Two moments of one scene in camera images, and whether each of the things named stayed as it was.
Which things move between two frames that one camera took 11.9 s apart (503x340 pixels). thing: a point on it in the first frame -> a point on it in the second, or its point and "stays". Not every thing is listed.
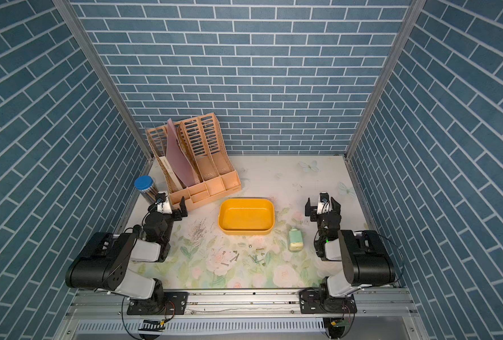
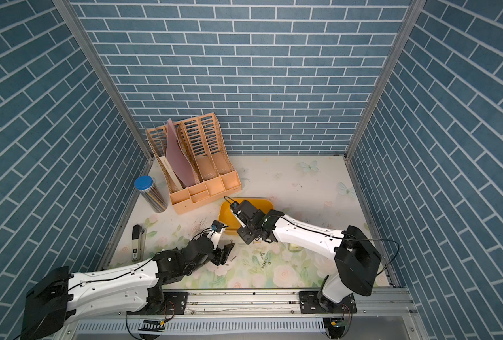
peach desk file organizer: [207, 154] stays
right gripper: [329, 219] -> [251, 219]
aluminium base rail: [382, 314] stays
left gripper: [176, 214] -> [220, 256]
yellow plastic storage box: [246, 216] stays
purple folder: [177, 159] stays
